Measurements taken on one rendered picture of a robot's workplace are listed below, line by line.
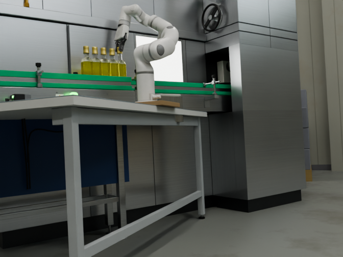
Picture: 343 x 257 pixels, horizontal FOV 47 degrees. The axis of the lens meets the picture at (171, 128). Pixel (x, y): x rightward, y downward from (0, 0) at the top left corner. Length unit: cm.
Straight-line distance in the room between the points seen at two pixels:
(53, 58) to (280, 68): 175
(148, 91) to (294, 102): 161
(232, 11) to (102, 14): 96
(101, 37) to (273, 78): 137
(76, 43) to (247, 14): 129
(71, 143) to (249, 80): 182
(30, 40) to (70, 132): 120
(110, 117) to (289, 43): 208
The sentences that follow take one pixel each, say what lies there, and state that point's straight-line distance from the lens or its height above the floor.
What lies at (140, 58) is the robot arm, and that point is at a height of 101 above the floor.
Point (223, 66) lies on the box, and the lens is 324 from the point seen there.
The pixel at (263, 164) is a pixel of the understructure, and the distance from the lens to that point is 304.
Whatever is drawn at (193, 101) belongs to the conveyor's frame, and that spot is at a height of 83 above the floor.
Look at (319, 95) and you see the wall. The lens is 593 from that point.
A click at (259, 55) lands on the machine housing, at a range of 309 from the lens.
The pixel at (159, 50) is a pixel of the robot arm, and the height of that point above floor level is 103.
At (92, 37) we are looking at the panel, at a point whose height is 125.
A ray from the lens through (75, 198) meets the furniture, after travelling 144.
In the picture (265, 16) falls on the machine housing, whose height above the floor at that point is 148.
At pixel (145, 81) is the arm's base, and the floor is 89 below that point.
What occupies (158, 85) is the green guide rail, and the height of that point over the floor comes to 94.
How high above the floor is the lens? 59
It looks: 1 degrees up
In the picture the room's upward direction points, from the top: 3 degrees counter-clockwise
